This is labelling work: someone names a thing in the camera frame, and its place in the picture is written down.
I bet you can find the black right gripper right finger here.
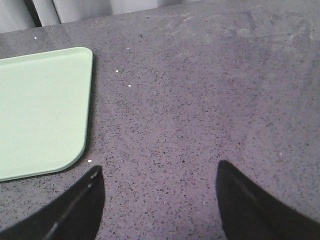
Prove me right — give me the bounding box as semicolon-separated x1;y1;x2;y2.
215;160;320;240

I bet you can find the light green plastic tray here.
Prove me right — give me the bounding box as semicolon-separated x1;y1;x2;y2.
0;47;93;182

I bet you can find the white pleated curtain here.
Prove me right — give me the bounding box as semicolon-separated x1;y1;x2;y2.
0;0;189;33

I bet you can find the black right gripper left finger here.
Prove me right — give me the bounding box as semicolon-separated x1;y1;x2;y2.
0;165;105;240

